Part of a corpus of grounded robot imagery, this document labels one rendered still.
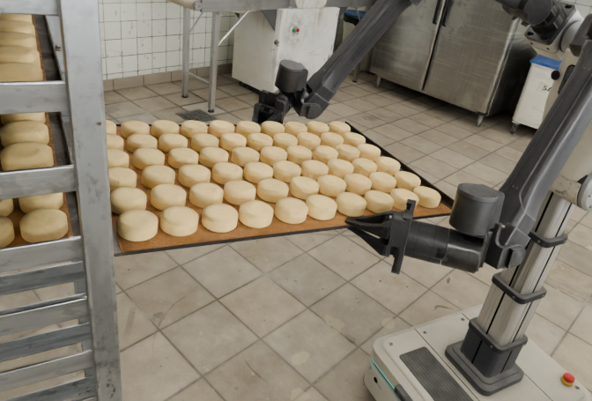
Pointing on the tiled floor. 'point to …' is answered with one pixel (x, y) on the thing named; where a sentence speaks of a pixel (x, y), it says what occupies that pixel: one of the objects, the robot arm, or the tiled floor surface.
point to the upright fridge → (465, 40)
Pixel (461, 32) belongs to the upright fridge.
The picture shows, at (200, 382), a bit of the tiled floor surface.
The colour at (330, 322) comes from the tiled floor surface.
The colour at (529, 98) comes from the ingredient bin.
